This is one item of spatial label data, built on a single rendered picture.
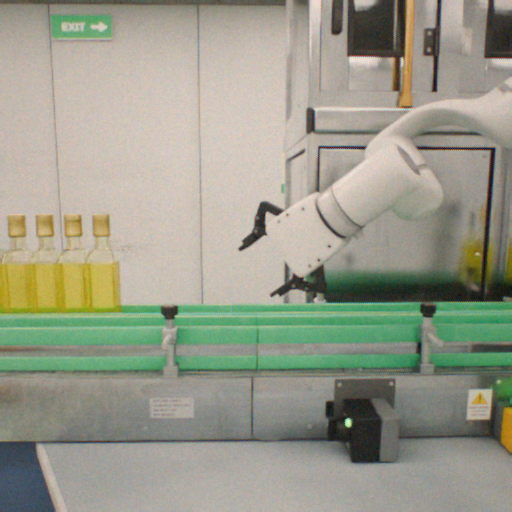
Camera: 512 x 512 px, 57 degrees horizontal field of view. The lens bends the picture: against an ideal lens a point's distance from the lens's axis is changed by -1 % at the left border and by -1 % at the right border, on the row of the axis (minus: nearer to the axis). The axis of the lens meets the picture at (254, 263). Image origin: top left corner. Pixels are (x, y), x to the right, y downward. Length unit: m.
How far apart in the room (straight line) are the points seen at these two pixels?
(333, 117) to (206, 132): 3.04
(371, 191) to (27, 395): 0.69
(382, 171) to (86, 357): 0.60
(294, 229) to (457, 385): 0.44
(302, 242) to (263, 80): 3.51
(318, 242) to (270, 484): 0.39
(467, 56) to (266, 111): 2.98
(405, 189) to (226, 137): 3.50
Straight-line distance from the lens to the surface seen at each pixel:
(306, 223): 0.71
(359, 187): 0.66
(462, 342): 0.97
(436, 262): 1.24
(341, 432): 0.87
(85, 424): 0.96
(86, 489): 0.85
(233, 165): 4.08
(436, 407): 0.97
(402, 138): 0.75
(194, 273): 4.16
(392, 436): 0.87
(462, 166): 1.24
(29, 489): 1.08
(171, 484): 0.83
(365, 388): 0.91
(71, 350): 0.93
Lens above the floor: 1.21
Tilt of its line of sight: 9 degrees down
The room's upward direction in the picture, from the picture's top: straight up
